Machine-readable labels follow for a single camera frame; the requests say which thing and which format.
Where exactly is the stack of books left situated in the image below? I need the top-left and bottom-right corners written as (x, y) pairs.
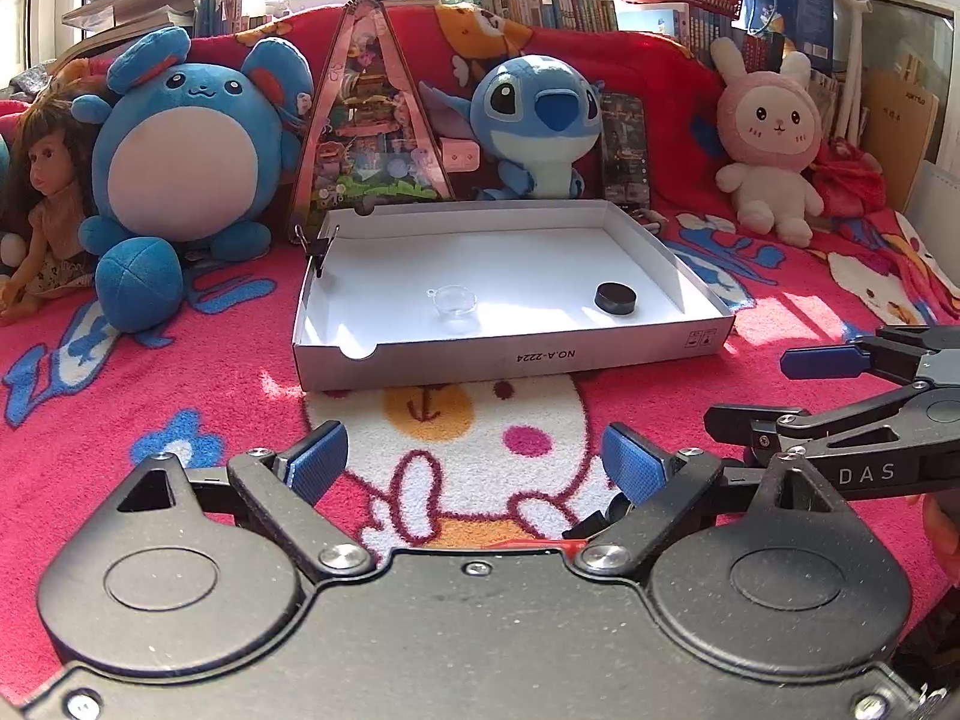
top-left (62, 0), bottom-right (197, 57)

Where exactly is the small pink cube toy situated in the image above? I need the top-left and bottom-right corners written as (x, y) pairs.
top-left (439, 137), bottom-right (482, 174)

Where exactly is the black binder clip on tray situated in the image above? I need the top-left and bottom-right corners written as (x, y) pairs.
top-left (293, 224), bottom-right (340, 278)

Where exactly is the blue round mouse plush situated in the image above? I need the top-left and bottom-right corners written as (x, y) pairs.
top-left (70, 26), bottom-right (313, 333)

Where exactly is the blue Stitch plush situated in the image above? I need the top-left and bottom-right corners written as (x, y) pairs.
top-left (420, 55), bottom-right (602, 200)

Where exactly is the blue paper bag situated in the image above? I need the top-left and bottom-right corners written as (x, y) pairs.
top-left (742, 0), bottom-right (835, 75)

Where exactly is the brown-haired doll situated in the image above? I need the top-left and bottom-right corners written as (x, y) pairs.
top-left (2, 91), bottom-right (96, 325)

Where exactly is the pink triangular toy box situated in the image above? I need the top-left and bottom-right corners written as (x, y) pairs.
top-left (290, 0), bottom-right (452, 236)

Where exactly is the smartphone leaning on sofa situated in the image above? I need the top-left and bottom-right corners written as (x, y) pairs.
top-left (601, 91), bottom-right (651, 208)

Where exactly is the red cartoon fleece blanket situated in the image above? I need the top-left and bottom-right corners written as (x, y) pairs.
top-left (2, 28), bottom-right (958, 700)

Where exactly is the white cardboard box tray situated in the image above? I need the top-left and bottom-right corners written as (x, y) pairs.
top-left (291, 200), bottom-right (734, 392)

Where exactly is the pink bunny plush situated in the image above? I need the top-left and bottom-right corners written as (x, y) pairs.
top-left (711, 37), bottom-right (823, 249)

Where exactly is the black round cylinder container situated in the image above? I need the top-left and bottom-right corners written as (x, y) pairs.
top-left (594, 281), bottom-right (638, 316)

